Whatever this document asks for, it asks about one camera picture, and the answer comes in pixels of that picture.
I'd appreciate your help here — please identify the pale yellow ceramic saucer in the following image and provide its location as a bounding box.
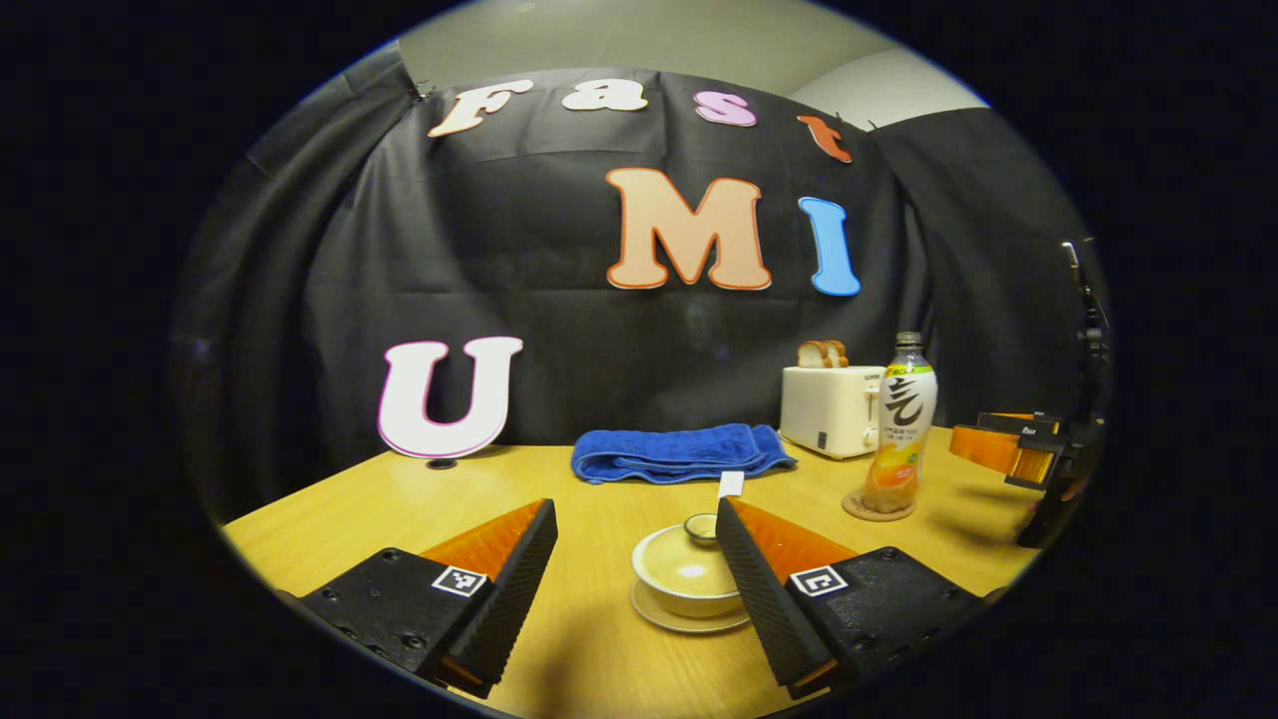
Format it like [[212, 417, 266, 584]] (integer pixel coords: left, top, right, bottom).
[[629, 577, 752, 635]]

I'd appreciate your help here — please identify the round cork coaster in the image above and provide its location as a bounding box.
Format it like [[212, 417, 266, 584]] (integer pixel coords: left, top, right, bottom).
[[842, 487, 918, 522]]

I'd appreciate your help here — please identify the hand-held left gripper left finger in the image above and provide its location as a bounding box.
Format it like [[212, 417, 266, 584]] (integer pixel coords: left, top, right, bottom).
[[300, 497, 560, 700]]

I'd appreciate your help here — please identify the pale yellow ceramic teacup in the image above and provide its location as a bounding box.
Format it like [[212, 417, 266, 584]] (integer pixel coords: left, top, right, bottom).
[[631, 526, 745, 619]]

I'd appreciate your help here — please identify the clear labelled water bottle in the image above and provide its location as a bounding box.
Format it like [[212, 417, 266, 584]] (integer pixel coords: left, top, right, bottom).
[[861, 332, 940, 515]]

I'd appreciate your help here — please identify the white toaster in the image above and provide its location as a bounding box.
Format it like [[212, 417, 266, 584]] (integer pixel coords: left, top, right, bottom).
[[779, 364, 888, 460]]

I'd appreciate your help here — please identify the pale yellow teacup lid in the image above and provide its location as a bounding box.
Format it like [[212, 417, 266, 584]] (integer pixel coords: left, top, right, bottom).
[[639, 513, 740, 598]]

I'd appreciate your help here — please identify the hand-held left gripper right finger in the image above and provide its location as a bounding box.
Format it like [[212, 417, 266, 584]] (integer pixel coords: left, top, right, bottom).
[[714, 496, 1004, 700]]

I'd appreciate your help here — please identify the black backdrop cloth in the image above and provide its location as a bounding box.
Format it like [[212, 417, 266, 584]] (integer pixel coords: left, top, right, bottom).
[[170, 45, 1109, 525]]

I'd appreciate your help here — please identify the blue folded towel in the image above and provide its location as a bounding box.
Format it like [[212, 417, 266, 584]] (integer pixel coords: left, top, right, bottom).
[[570, 423, 799, 498]]

